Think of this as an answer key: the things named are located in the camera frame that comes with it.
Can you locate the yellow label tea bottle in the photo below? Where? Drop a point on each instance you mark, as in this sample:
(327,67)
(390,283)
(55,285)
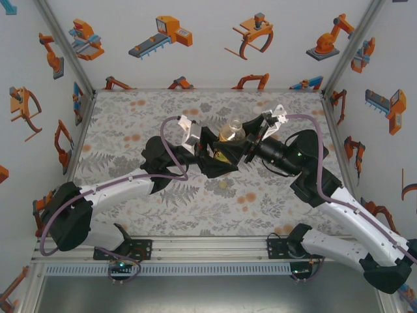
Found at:
(233,132)

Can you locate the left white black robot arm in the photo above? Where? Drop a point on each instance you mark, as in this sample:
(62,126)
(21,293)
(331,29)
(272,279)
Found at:
(114,192)

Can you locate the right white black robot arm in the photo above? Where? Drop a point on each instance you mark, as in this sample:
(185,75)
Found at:
(358,221)

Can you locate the left green circuit board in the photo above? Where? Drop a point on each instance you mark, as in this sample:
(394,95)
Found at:
(121,265)

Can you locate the green circuit board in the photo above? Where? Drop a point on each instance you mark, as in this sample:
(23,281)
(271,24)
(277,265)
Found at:
(121,265)
(299,271)

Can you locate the right green circuit board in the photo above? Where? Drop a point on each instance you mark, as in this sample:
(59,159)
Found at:
(299,271)

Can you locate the grey metal sheet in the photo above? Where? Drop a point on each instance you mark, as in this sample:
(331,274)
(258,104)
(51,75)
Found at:
(208,296)

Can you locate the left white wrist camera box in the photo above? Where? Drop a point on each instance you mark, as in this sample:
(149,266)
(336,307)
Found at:
(189,130)

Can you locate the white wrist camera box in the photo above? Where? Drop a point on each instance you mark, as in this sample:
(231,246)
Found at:
(189,130)
(277,112)

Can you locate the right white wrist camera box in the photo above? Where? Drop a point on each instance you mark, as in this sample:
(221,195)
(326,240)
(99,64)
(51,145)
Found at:
(277,112)

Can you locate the right aluminium side rail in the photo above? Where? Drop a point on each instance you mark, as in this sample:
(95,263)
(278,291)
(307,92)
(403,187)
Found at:
(335,130)

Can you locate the aluminium side rail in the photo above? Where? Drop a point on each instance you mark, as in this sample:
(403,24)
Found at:
(84,124)
(335,130)

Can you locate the thin aluminium frame rail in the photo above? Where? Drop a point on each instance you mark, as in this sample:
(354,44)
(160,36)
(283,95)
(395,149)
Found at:
(208,89)

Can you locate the left aluminium side rail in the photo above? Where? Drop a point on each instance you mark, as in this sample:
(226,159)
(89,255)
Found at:
(84,124)

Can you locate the wide slotted aluminium frame rail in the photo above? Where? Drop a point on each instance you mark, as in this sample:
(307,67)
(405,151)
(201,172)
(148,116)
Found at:
(208,249)

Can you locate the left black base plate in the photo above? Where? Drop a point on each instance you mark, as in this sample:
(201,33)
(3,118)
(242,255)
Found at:
(145,249)

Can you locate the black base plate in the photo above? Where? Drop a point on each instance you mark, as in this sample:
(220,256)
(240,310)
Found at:
(275,247)
(145,249)

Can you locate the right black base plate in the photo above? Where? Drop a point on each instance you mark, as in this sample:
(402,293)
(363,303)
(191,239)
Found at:
(275,247)

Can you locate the right aluminium corner post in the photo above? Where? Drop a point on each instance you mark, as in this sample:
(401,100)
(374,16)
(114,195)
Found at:
(354,45)

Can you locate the aluminium corner post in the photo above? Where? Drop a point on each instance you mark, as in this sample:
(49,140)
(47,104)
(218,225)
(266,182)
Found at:
(66,45)
(354,45)

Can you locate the left aluminium corner post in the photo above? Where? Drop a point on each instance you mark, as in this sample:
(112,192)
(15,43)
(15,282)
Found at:
(66,45)

